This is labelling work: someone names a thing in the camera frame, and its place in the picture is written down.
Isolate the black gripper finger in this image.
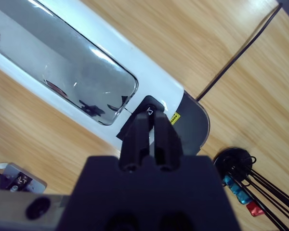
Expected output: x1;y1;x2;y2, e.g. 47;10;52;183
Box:
153;112;184;172
119;113;151;172

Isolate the white capsule coffee machine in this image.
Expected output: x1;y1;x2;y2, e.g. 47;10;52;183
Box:
0;0;186;151

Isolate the blue coffee capsule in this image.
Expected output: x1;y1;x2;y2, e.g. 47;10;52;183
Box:
223;175;236;187
238;192;253;205
231;184;244;197

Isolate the red coffee capsule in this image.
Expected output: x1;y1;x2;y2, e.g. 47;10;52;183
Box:
246;201;265;217

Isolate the black capsule holder with rods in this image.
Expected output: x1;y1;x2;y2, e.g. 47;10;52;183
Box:
213;147;289;231

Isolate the black power cord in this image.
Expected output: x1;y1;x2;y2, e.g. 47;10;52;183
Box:
196;2;284;101

